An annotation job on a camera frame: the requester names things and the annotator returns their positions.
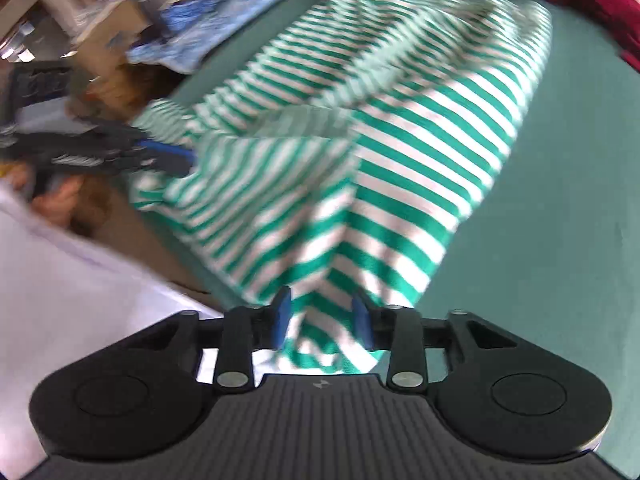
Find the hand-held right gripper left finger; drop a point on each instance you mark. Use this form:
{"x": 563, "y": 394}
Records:
{"x": 281, "y": 317}

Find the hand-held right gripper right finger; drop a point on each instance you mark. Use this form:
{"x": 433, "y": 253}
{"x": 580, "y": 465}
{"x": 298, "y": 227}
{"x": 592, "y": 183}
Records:
{"x": 361, "y": 322}

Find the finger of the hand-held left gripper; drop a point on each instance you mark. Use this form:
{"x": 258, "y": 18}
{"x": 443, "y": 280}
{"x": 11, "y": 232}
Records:
{"x": 167, "y": 157}

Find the green striped shirt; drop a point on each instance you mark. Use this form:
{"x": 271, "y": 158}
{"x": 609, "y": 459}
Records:
{"x": 400, "y": 160}

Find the person's left hand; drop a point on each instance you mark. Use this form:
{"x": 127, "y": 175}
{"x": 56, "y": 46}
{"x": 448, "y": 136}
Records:
{"x": 55, "y": 200}

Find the cardboard box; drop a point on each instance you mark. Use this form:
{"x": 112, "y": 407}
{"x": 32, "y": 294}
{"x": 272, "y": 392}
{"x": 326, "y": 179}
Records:
{"x": 110, "y": 35}

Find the blue white patterned cloth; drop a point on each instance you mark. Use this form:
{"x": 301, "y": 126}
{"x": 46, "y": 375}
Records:
{"x": 200, "y": 25}

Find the person's white coat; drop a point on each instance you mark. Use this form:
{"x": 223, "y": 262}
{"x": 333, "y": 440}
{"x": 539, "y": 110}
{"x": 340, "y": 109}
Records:
{"x": 75, "y": 310}

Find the green table cloth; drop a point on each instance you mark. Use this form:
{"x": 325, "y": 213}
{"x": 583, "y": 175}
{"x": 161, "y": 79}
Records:
{"x": 550, "y": 185}

